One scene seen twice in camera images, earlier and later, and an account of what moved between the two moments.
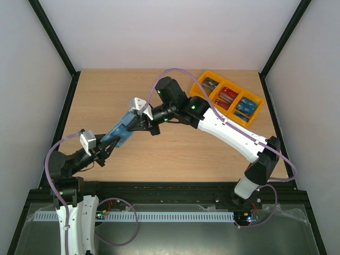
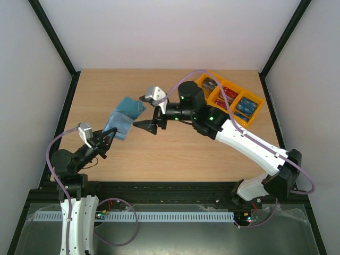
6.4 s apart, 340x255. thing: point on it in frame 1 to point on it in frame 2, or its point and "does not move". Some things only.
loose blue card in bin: x=241 y=116 does not move
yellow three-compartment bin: x=232 y=100 does not move
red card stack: x=228 y=95 does not move
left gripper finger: x=108 y=150 to x=108 y=137
